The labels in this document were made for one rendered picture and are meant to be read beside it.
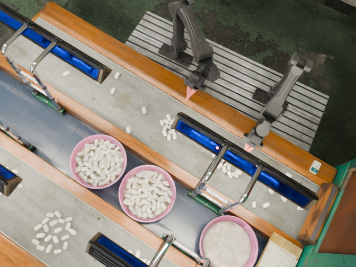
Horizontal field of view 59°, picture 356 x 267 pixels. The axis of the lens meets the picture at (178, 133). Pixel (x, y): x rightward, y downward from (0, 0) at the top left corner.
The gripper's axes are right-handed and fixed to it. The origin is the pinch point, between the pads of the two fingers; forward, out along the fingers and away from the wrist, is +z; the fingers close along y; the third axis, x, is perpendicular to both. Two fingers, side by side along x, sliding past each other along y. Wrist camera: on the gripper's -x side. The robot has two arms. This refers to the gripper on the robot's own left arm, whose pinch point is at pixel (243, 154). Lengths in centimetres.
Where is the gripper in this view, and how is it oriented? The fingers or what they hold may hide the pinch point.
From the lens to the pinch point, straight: 154.6
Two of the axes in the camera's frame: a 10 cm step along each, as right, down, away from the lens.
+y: 8.4, 5.2, -1.2
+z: -4.5, 8.1, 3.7
